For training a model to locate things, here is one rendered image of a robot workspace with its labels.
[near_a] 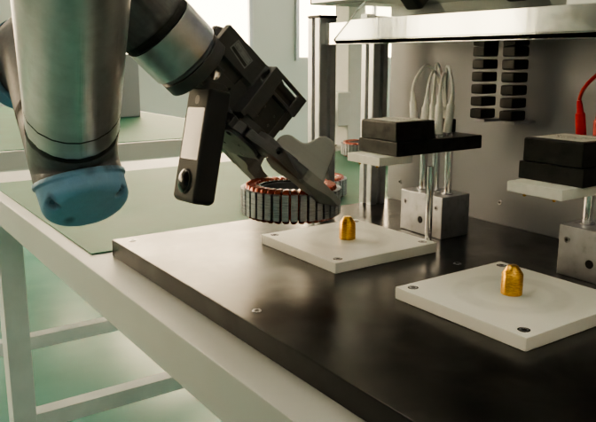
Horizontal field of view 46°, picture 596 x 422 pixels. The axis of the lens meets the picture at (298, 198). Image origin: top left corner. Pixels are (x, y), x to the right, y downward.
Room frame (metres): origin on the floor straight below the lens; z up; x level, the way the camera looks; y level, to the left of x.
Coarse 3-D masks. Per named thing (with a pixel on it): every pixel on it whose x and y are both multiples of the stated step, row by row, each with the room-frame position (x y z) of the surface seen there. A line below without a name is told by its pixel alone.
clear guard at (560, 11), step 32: (384, 0) 0.57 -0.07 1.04; (448, 0) 0.51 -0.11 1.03; (480, 0) 0.48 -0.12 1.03; (544, 0) 0.44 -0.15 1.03; (576, 0) 0.42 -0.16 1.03; (352, 32) 0.57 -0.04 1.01; (384, 32) 0.53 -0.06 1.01; (416, 32) 0.50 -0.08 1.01; (448, 32) 0.48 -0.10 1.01; (480, 32) 0.45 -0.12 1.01; (512, 32) 0.43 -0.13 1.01; (544, 32) 0.41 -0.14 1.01; (576, 32) 0.40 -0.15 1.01
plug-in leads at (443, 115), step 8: (432, 72) 0.89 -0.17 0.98; (440, 72) 0.92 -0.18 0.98; (416, 80) 0.91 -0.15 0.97; (440, 80) 0.87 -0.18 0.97; (440, 88) 0.87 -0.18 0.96; (432, 96) 0.91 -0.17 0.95; (440, 96) 0.87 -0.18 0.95; (416, 104) 0.90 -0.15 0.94; (424, 104) 0.88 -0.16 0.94; (432, 104) 0.91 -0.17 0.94; (440, 104) 0.86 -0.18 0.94; (448, 104) 0.88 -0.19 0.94; (416, 112) 0.90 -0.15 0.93; (424, 112) 0.88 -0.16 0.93; (432, 112) 0.90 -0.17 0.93; (440, 112) 0.86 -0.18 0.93; (448, 112) 0.88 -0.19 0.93; (440, 120) 0.86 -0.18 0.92; (448, 120) 0.88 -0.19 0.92; (440, 128) 0.86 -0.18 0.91; (448, 128) 0.88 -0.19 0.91; (440, 136) 0.86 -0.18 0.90
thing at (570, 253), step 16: (576, 224) 0.70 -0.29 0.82; (592, 224) 0.70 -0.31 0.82; (560, 240) 0.71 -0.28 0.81; (576, 240) 0.69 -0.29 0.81; (592, 240) 0.68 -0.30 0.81; (560, 256) 0.71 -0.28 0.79; (576, 256) 0.69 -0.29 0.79; (592, 256) 0.68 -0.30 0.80; (560, 272) 0.70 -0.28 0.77; (576, 272) 0.69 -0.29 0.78; (592, 272) 0.67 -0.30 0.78
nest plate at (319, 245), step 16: (320, 224) 0.88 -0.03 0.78; (336, 224) 0.88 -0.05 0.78; (368, 224) 0.88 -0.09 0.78; (272, 240) 0.81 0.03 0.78; (288, 240) 0.80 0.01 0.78; (304, 240) 0.80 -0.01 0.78; (320, 240) 0.80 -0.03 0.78; (336, 240) 0.80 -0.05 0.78; (352, 240) 0.80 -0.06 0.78; (368, 240) 0.80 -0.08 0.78; (384, 240) 0.80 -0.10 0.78; (400, 240) 0.80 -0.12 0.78; (416, 240) 0.80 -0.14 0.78; (304, 256) 0.75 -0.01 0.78; (320, 256) 0.73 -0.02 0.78; (336, 256) 0.73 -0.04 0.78; (352, 256) 0.73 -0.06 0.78; (368, 256) 0.73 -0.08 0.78; (384, 256) 0.74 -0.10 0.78; (400, 256) 0.76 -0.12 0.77; (336, 272) 0.71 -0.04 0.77
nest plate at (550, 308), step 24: (504, 264) 0.70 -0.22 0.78; (408, 288) 0.62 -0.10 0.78; (432, 288) 0.62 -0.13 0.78; (456, 288) 0.62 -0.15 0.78; (480, 288) 0.62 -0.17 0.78; (528, 288) 0.62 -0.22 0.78; (552, 288) 0.62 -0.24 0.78; (576, 288) 0.62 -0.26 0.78; (432, 312) 0.59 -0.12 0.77; (456, 312) 0.57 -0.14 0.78; (480, 312) 0.56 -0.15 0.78; (504, 312) 0.56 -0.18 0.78; (528, 312) 0.56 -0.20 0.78; (552, 312) 0.56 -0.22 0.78; (576, 312) 0.56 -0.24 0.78; (504, 336) 0.52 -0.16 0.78; (528, 336) 0.51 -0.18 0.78; (552, 336) 0.52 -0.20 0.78
